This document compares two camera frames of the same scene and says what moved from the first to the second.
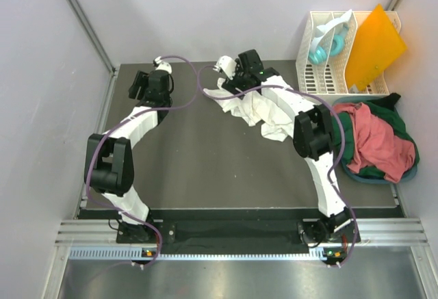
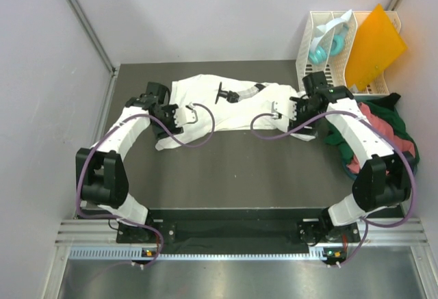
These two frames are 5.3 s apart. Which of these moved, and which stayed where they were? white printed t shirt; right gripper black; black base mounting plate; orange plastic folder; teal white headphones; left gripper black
Moved: left gripper black; white printed t shirt; right gripper black
Stayed: orange plastic folder; black base mounting plate; teal white headphones
